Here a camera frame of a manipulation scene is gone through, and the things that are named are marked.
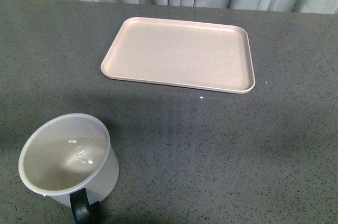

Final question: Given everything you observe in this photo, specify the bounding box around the white smiley mug black handle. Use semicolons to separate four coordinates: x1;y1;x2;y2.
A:
18;113;119;223

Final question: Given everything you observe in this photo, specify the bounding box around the beige rectangular tray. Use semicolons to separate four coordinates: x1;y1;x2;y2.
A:
101;17;256;94

